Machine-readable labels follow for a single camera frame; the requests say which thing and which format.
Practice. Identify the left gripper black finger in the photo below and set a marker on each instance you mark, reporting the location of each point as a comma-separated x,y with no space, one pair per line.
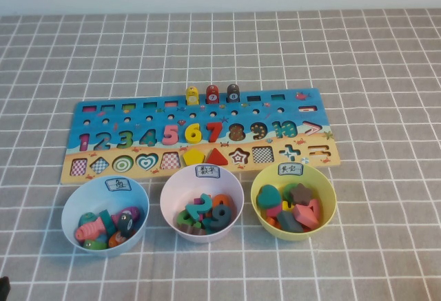
4,289

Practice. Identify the brown wooden star piece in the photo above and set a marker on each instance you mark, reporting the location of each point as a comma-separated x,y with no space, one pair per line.
300,194

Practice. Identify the light blue plastic bowl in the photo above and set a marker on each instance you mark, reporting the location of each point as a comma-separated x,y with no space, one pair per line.
103,197

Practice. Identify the green wooden number piece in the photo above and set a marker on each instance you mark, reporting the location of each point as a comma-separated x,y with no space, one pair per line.
182,219

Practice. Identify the brown wooden number piece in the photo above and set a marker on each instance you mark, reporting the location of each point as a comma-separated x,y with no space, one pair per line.
191,229

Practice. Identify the pale pink plastic bowl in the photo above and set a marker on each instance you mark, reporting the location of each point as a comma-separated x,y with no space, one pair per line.
179,191

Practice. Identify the purple wooden number piece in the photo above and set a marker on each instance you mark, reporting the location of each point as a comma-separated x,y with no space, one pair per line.
197,200

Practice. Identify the colourful wooden number puzzle board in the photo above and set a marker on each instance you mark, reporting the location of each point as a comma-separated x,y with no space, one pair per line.
158,118

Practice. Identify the yellow wooden pentagon piece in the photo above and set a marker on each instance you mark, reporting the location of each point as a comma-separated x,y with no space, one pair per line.
193,158

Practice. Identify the orange wooden number piece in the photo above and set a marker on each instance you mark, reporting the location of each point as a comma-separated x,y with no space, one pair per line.
224,198

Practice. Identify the red wooden triangle piece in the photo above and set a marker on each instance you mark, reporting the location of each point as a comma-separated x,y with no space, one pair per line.
217,159

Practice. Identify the orange wooden shape piece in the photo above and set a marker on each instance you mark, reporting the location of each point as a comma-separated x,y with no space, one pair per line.
272,222

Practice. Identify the magenta wooden shape piece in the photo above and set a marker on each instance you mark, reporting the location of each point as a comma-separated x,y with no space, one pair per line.
273,211

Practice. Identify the teal wooden heart piece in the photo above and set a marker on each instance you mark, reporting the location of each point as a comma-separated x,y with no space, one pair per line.
268,197

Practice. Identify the dark grey wooden shape piece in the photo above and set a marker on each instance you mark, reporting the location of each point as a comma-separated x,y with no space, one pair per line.
288,221

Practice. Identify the small yellow wooden shape piece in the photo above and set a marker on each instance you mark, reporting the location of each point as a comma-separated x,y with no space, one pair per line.
286,207

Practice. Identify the green wooden circle piece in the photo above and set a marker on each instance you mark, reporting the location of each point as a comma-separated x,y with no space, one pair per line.
286,191

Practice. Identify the salmon wooden trapezoid piece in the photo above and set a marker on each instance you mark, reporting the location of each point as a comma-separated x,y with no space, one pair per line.
305,215

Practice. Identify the pink-red wooden triangle piece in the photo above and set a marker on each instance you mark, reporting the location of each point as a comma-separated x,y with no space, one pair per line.
316,208

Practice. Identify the yellow plastic bowl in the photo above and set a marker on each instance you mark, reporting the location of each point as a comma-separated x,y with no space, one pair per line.
320,184

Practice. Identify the green wooden fish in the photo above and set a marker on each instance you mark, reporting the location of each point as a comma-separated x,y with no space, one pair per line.
94,245

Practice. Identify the pink wooden fish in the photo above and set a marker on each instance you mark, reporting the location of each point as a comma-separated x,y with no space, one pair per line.
89,230

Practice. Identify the small teal wooden fish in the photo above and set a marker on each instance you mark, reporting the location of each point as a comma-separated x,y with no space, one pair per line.
87,217

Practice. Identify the orange wooden fish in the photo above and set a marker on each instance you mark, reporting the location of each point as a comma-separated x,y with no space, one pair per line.
116,240

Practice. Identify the large teal wooden fish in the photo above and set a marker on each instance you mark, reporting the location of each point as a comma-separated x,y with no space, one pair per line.
107,221

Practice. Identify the dark grey wooden fish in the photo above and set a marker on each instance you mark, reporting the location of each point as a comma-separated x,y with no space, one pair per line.
125,226

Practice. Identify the purple wooden fish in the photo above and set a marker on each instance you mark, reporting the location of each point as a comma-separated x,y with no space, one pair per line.
132,212

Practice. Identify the teal wooden number two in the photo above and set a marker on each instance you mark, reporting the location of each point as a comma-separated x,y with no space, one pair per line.
198,211

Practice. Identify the dark grey wooden number nine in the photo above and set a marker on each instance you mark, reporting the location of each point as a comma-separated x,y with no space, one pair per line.
215,224

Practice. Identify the pink wooden number five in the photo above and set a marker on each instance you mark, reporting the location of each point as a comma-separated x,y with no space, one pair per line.
171,126

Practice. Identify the yellow wooden number six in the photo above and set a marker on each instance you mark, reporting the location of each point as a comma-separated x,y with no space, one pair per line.
189,134

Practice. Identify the red wooden number seven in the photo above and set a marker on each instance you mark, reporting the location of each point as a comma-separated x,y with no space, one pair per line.
214,126

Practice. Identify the yellow wooden fish peg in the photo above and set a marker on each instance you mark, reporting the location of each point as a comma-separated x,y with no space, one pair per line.
192,96

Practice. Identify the red wooden fish peg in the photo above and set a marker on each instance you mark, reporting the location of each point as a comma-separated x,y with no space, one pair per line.
212,94

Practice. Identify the brown wooden fish peg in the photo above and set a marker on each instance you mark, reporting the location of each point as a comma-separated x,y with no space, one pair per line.
233,93

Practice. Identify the grey checked tablecloth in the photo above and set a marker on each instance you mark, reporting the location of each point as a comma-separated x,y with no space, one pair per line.
220,56

